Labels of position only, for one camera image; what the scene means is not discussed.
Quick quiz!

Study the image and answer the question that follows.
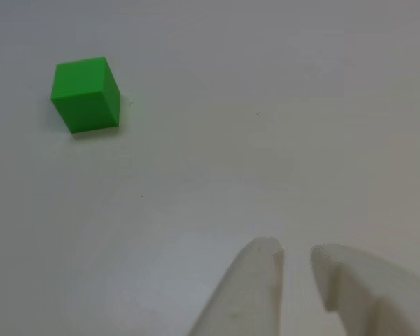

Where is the green cube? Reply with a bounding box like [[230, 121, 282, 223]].
[[50, 57, 121, 134]]

